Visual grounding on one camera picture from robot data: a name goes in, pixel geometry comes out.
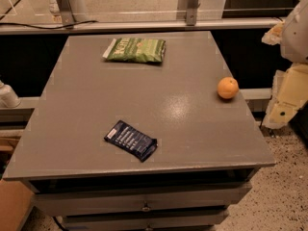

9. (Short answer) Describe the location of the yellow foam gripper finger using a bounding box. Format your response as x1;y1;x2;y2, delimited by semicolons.
262;64;308;129

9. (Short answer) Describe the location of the grey drawer cabinet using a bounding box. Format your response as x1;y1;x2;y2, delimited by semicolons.
2;31;277;231

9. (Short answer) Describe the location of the white pipe at left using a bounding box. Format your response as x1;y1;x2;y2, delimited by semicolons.
0;80;21;108

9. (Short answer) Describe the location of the dark blue rxbar wrapper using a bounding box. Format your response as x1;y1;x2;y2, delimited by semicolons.
104;120;158;162

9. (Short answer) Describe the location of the brown cardboard box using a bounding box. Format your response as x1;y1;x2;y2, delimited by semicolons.
0;179;33;231

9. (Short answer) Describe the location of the grey drawer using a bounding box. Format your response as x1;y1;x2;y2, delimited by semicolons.
64;209;228;231
33;182;251;216

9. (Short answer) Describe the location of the green chip bag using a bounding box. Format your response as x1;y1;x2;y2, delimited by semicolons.
102;38;166;63

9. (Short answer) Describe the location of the metal bracket post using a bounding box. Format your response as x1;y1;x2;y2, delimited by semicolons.
56;0;74;28
184;0;199;26

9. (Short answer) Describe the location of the black cable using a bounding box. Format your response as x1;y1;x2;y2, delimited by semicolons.
0;19;99;30

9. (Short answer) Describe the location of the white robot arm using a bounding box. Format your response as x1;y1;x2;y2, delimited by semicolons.
262;0;308;129

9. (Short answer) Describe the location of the upper grey drawer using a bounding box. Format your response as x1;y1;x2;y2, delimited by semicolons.
33;182;251;216

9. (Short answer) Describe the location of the centre metal bracket post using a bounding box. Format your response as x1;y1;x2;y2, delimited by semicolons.
184;0;199;26

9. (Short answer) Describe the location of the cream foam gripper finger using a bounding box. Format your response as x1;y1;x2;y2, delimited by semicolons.
261;22;284;45

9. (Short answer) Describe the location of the orange fruit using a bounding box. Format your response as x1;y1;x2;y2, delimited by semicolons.
217;77;239;99

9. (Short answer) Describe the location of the lower grey drawer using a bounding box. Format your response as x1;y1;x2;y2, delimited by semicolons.
64;209;228;231

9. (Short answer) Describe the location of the grey metal rail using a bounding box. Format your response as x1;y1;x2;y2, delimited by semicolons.
0;17;283;35

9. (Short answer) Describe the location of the left metal bracket post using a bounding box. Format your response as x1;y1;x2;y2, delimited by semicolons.
56;0;74;28

